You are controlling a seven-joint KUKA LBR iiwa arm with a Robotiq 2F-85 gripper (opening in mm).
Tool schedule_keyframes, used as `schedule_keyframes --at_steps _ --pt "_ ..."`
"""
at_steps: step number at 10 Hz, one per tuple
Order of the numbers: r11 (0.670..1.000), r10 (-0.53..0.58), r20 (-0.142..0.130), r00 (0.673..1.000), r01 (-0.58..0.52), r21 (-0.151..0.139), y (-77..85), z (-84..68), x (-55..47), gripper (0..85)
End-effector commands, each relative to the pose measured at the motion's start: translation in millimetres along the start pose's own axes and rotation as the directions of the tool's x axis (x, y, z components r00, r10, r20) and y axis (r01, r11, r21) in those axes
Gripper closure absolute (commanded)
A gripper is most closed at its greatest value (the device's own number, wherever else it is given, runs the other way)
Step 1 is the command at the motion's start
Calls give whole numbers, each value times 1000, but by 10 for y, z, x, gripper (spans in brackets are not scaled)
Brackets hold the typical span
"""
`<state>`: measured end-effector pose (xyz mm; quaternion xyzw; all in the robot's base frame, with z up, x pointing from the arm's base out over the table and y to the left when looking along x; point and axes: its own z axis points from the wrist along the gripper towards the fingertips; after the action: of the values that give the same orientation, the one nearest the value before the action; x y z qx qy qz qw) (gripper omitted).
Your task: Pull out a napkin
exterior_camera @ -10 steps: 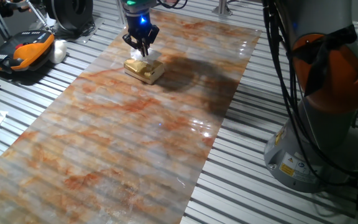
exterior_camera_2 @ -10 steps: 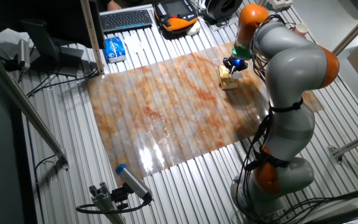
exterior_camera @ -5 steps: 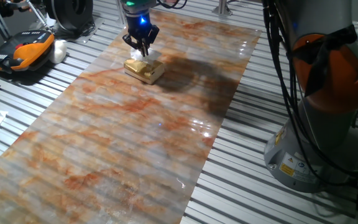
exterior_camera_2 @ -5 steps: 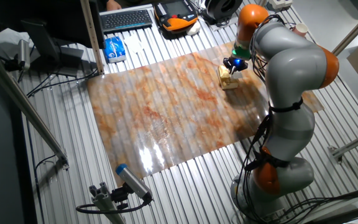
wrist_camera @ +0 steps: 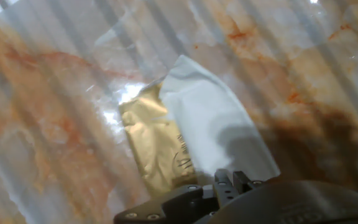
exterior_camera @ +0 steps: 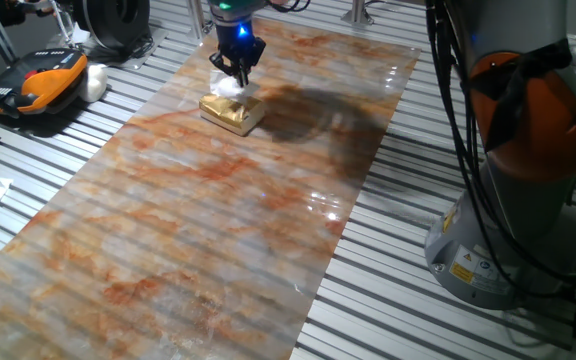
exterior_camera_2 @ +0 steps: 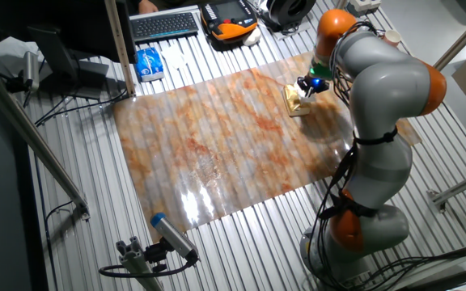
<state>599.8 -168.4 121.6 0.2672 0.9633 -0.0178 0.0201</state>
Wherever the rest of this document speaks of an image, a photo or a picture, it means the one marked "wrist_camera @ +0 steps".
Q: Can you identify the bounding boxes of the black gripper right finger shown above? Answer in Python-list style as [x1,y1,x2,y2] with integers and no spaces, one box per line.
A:
[232,170,265,194]

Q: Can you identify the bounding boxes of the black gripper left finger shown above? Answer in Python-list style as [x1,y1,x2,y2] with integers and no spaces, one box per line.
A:
[113,169,239,224]

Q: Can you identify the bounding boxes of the white paper napkin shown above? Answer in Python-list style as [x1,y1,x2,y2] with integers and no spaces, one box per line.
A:
[158,55,281,183]

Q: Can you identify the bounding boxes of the gold foil tissue pack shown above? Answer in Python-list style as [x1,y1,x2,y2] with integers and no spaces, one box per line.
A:
[118,82,198,198]

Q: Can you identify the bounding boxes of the orange marble pattern mat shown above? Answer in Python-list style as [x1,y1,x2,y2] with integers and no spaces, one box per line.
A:
[0,0,358,224]

